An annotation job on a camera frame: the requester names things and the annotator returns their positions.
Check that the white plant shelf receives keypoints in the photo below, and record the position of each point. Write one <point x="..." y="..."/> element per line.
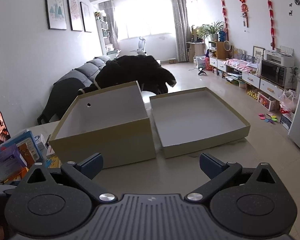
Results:
<point x="102" y="32"/>

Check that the silver microwave oven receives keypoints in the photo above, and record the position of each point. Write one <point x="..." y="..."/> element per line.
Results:
<point x="273" y="72"/>

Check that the tan cardboard box lid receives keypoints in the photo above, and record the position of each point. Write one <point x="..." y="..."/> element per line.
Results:
<point x="197" y="120"/>

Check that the black dining chair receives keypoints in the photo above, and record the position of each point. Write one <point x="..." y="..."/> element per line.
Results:
<point x="57" y="97"/>

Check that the green potted plant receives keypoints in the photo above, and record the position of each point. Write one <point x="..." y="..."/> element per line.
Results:
<point x="211" y="28"/>

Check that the white office chair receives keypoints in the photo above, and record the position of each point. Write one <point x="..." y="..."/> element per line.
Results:
<point x="140" y="45"/>

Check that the wooden computer desk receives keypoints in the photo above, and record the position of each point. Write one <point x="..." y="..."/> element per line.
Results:
<point x="195" y="51"/>

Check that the framed wall picture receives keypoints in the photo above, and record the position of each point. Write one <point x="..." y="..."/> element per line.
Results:
<point x="55" y="6"/>
<point x="86" y="17"/>
<point x="74" y="12"/>

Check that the white printer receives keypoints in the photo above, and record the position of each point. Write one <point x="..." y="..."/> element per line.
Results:
<point x="278" y="56"/>

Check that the colourful paper flower toy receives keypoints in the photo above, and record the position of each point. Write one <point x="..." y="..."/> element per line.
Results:
<point x="267" y="118"/>

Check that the black tripod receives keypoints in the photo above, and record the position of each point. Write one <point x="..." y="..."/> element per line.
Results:
<point x="201" y="72"/>

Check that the white TV cabinet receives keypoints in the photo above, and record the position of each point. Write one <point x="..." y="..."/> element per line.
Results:
<point x="250" y="78"/>

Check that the grey curtain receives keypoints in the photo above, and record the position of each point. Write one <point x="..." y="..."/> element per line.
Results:
<point x="179" y="27"/>
<point x="112" y="22"/>

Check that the pink blanket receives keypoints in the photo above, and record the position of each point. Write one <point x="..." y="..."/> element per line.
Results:
<point x="237" y="63"/>

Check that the black fleece jacket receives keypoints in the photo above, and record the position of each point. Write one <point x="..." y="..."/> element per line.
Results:
<point x="135" y="72"/>

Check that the wooden cabinet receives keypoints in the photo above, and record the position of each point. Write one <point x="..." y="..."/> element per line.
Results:
<point x="221" y="50"/>

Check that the tan cardboard box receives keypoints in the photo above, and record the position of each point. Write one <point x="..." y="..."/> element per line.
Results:
<point x="102" y="145"/>

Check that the smartphone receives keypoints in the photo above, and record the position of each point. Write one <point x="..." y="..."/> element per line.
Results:
<point x="0" y="127"/>

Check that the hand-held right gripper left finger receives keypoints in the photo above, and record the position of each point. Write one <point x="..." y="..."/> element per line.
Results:
<point x="91" y="166"/>

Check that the standing picture frame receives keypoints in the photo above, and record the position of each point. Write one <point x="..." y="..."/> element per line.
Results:
<point x="258" y="53"/>

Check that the grey sofa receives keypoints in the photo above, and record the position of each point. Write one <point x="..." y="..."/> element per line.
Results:
<point x="88" y="71"/>

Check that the small cardboard carton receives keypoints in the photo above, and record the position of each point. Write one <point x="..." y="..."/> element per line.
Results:
<point x="173" y="60"/>

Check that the pink plastic bag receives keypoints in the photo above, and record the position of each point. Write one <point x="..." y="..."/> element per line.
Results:
<point x="287" y="100"/>

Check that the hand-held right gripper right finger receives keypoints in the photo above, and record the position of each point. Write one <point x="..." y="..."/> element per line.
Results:
<point x="210" y="166"/>

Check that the blue medicine box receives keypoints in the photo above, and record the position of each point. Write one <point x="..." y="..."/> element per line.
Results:
<point x="13" y="138"/>

